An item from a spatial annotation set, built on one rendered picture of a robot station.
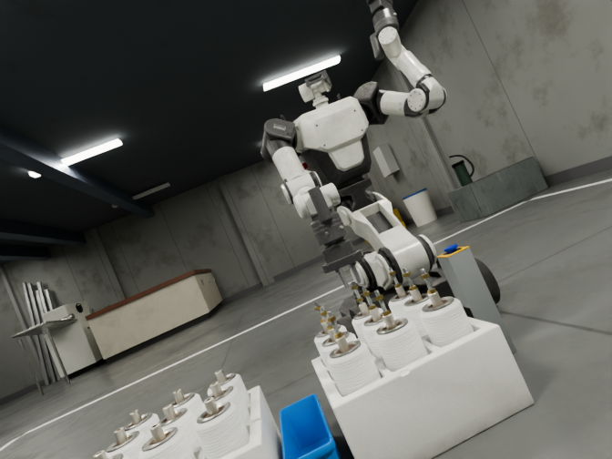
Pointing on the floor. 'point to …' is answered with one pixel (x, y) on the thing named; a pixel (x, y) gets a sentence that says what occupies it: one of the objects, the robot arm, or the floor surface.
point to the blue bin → (306, 431)
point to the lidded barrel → (420, 207)
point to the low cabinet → (155, 314)
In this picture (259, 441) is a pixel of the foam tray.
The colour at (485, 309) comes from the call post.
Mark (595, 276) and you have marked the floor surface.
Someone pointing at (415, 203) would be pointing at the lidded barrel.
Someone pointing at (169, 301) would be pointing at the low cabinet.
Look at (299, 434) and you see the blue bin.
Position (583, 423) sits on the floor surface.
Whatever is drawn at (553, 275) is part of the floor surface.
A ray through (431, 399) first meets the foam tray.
